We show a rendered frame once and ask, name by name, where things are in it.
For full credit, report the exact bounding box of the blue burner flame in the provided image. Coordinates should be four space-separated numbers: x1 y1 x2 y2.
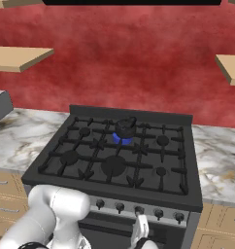
112 131 134 146

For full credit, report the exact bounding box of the black stove knob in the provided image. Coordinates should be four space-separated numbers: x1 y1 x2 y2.
115 201 126 215
153 208 165 222
173 211 185 226
134 205 146 217
95 198 106 211

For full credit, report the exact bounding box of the grey appliance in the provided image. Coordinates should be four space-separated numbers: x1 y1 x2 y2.
0 89 15 125

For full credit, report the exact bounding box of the black range hood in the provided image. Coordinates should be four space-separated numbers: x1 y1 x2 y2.
41 0 222 7

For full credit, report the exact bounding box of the dark grey gas stove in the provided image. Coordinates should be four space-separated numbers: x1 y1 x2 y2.
20 103 204 249

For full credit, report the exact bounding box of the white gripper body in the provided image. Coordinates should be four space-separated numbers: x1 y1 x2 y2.
130 213 151 243

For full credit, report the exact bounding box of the wooden cupboard door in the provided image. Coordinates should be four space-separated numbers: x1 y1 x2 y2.
190 227 235 249

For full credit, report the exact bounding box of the wooden drawer front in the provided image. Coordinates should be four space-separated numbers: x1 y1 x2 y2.
0 194 30 223
0 218 17 238
194 202 235 235
0 170 27 198

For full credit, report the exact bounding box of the black kettle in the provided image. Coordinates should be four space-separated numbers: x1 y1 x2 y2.
114 116 139 139

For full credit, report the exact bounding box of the black oven door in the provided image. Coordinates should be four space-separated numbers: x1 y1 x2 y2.
77 216 189 249

